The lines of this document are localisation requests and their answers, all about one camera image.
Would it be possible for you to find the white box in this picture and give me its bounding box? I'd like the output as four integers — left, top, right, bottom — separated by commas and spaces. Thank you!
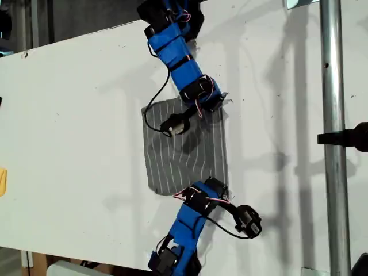
47, 260, 116, 276

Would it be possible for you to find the black clamp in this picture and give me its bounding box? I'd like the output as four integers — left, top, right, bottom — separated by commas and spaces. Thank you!
317, 122, 368, 152

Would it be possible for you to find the wooden table leg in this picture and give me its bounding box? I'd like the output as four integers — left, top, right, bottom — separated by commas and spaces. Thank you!
32, 252, 48, 276

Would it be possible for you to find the red white servo wire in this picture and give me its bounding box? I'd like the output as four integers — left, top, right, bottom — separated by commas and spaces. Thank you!
172, 186, 231, 205
195, 75, 216, 118

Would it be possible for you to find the grey striped towel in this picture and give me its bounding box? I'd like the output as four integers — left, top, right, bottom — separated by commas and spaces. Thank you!
140, 91, 231, 196

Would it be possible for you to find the black camera box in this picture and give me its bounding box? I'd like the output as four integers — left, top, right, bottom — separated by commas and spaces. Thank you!
235, 204, 263, 240
159, 113, 191, 138

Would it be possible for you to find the short black camera stalk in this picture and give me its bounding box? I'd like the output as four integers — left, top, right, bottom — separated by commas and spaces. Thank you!
181, 105, 200, 121
217, 201, 241, 219

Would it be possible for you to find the steel post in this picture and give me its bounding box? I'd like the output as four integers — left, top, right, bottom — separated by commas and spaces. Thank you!
318, 0, 354, 276

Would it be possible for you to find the metal bracket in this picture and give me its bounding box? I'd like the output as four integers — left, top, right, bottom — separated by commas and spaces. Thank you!
283, 0, 320, 10

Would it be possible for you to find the black rounded object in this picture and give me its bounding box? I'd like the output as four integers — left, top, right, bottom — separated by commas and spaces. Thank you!
350, 252, 368, 276

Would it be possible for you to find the yellow object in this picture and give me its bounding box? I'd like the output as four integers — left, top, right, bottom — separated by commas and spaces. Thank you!
0, 167, 8, 198

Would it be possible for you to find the black camera cable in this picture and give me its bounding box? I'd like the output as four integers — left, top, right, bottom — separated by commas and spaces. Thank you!
204, 217, 251, 240
143, 41, 172, 133

